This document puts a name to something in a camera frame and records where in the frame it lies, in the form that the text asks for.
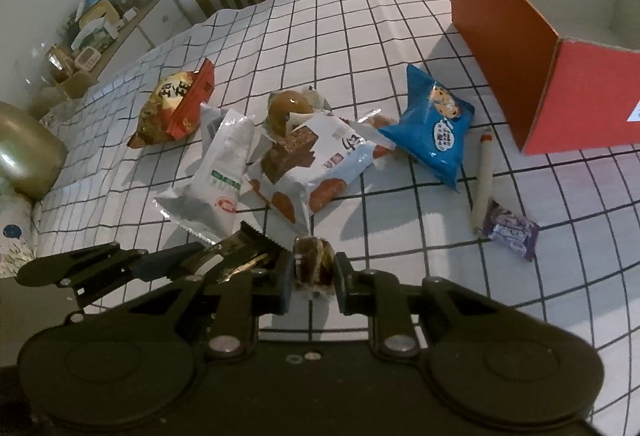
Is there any purple candy packet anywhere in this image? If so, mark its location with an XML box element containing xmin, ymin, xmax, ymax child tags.
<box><xmin>479</xmin><ymin>201</ymin><xmax>541</xmax><ymax>262</ymax></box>

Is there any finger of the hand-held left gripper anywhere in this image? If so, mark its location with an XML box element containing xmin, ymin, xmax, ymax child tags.
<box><xmin>15</xmin><ymin>242</ymin><xmax>148</xmax><ymax>288</ymax></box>
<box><xmin>64</xmin><ymin>243</ymin><xmax>213</xmax><ymax>323</ymax></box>

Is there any small cardboard box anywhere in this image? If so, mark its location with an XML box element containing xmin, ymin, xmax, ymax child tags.
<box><xmin>54</xmin><ymin>70</ymin><xmax>99</xmax><ymax>100</ymax></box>

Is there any small brown snack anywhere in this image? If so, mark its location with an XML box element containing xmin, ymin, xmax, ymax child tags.
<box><xmin>291</xmin><ymin>236</ymin><xmax>336</xmax><ymax>299</ymax></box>

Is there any gold shiny round object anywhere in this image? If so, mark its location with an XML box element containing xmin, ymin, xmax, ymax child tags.
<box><xmin>0</xmin><ymin>100</ymin><xmax>68</xmax><ymax>202</ymax></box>

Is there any dark shiny snack packet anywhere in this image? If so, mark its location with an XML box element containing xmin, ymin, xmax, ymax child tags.
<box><xmin>180</xmin><ymin>220</ymin><xmax>281</xmax><ymax>279</ymax></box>

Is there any brown jar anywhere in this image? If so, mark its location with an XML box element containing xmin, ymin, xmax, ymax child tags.
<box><xmin>46</xmin><ymin>45</ymin><xmax>76</xmax><ymax>82</ymax></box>

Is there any printed white cushion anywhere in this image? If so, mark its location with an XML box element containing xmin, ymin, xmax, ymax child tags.
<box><xmin>0</xmin><ymin>191</ymin><xmax>38</xmax><ymax>279</ymax></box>

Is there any white checked tablecloth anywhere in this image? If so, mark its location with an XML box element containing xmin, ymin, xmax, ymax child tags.
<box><xmin>32</xmin><ymin>0</ymin><xmax>640</xmax><ymax>436</ymax></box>

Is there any red cardboard box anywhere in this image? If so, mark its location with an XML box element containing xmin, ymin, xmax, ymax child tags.
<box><xmin>446</xmin><ymin>0</ymin><xmax>640</xmax><ymax>156</ymax></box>

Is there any beige sausage stick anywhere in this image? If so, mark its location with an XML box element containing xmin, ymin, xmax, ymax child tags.
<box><xmin>470</xmin><ymin>126</ymin><xmax>495</xmax><ymax>234</ymax></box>

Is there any red and yellow snack bag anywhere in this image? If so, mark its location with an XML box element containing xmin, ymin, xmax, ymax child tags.
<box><xmin>126</xmin><ymin>58</ymin><xmax>216</xmax><ymax>148</ymax></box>

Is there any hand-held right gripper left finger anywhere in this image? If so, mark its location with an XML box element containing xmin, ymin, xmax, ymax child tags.
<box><xmin>120</xmin><ymin>251</ymin><xmax>296</xmax><ymax>362</ymax></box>

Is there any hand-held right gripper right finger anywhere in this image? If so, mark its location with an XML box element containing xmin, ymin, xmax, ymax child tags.
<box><xmin>332</xmin><ymin>251</ymin><xmax>501</xmax><ymax>362</ymax></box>

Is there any small clear wrapped snack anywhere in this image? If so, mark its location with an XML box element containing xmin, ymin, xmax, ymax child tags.
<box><xmin>350</xmin><ymin>110</ymin><xmax>401</xmax><ymax>137</ymax></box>

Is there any brown bun in clear wrapper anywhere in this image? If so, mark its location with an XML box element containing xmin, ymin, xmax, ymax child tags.
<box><xmin>262</xmin><ymin>86</ymin><xmax>331</xmax><ymax>137</ymax></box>

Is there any green and white tissue box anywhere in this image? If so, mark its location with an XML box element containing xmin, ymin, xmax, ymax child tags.
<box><xmin>71</xmin><ymin>23</ymin><xmax>119</xmax><ymax>51</ymax></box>

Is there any white bag of brown bars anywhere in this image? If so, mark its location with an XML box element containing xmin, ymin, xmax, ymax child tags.
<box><xmin>247</xmin><ymin>111</ymin><xmax>396</xmax><ymax>224</ymax></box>

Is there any yellow plastic box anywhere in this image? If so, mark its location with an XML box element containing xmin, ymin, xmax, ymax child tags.
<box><xmin>79</xmin><ymin>0</ymin><xmax>124</xmax><ymax>30</ymax></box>

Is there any silver white snack packet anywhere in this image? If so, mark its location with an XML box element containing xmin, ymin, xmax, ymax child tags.
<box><xmin>154</xmin><ymin>104</ymin><xmax>258</xmax><ymax>247</ymax></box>

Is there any blue cookie packet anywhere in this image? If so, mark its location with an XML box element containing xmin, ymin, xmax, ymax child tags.
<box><xmin>377</xmin><ymin>63</ymin><xmax>476</xmax><ymax>191</ymax></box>

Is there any white wooden sideboard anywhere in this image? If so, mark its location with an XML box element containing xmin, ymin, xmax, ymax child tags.
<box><xmin>30</xmin><ymin>0</ymin><xmax>193</xmax><ymax>117</ymax></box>

